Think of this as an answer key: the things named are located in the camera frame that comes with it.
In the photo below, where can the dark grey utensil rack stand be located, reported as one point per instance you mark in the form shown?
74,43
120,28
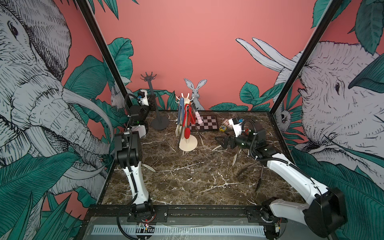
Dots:
159,122

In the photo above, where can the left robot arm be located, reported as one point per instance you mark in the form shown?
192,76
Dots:
129,155

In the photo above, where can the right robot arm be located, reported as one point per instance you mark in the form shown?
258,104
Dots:
324,210

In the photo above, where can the white tipped steel tongs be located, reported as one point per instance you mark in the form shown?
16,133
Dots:
220,148

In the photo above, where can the small yellow toy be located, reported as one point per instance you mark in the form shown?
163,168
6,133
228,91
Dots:
222,128

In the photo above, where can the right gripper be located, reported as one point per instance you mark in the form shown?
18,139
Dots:
232,139

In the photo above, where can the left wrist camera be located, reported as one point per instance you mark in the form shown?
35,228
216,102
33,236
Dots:
143,97

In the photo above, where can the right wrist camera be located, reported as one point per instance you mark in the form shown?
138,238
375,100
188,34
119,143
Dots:
237,126

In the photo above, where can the red handled steel tongs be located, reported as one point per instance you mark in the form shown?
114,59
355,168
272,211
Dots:
185,114

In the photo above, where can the pink steel tongs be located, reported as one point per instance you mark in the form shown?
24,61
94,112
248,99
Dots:
197,115

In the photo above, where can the chessboard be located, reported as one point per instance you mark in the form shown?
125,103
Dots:
210,123

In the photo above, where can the playing card box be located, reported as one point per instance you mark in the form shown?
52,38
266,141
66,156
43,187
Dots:
227,123

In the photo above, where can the white slotted cable duct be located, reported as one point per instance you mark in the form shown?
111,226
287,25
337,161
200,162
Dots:
249,231

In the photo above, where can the cream utensil rack stand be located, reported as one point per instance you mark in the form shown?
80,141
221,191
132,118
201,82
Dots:
186,145

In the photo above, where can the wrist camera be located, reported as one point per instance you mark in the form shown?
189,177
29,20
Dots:
143,97
237,126

